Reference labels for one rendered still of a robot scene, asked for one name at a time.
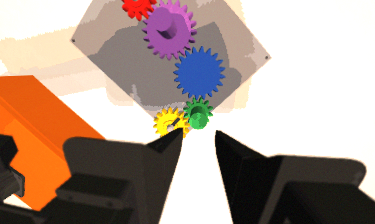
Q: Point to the blue gear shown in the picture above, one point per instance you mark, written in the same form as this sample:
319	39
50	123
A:
199	73

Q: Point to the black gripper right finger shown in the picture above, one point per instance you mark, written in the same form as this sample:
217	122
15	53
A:
253	182

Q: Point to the purple gear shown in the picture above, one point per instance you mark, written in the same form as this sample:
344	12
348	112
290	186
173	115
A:
169	29

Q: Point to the yellow gear with black stripe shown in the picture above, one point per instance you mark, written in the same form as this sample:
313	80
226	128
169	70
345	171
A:
170	117

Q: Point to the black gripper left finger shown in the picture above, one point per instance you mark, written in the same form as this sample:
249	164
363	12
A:
150	166

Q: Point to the red gear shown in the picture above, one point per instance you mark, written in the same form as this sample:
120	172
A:
139	8

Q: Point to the green gear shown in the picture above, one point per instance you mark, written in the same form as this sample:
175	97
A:
198	113

